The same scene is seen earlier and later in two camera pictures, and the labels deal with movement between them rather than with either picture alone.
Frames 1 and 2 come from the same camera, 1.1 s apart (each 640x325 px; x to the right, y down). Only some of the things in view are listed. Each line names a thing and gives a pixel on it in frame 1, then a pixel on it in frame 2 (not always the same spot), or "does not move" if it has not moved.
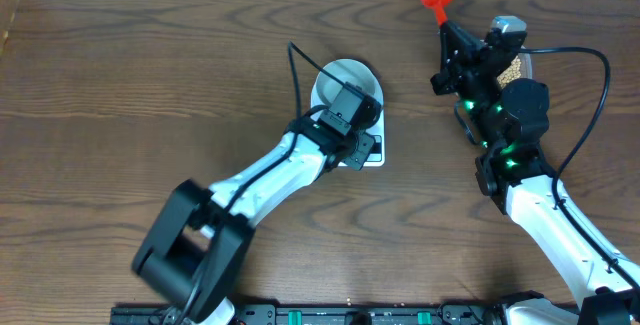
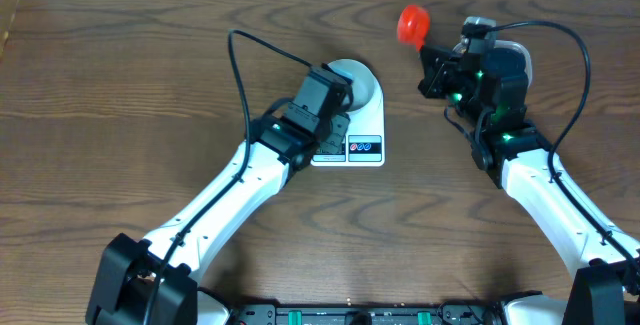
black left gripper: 361,145 → 337,127
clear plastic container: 521,67 does not move
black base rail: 364,315 does not move
